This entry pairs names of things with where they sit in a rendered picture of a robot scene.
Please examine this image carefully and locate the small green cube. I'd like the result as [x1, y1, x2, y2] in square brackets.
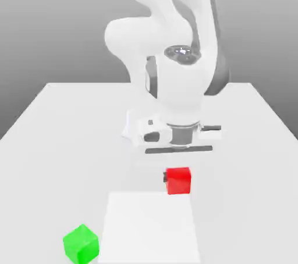
[62, 223, 100, 264]

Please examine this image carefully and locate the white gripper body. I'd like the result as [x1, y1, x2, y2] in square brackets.
[143, 144, 215, 159]

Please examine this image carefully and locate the small red cube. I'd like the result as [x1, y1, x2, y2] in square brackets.
[165, 166, 192, 195]

